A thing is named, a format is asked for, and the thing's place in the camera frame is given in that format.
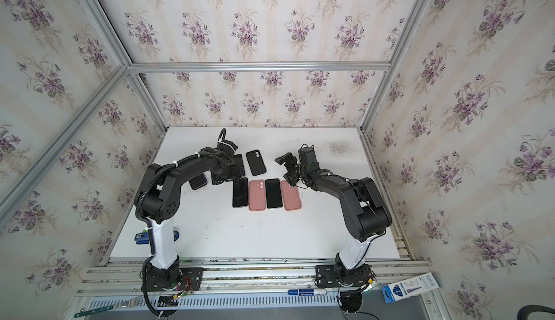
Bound pink phone case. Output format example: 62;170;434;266
248;179;266;212
280;180;302;211

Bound blue marker pen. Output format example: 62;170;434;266
288;288;327;296

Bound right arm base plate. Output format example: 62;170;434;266
315;264;375;288

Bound black phone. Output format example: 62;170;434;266
233;154;246;178
189;174;208;191
232;177;249;208

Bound black corrugated cable conduit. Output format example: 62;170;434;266
133;127;228;317

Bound green ruler strip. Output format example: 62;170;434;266
74;300;137;319

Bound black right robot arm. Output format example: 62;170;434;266
275;145;393;274

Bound blue white box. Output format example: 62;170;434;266
382;272;439;304

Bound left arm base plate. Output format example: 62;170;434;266
141;265;205;292

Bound blue stapler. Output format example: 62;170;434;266
134;230;180;245

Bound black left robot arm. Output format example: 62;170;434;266
134;129;238;271

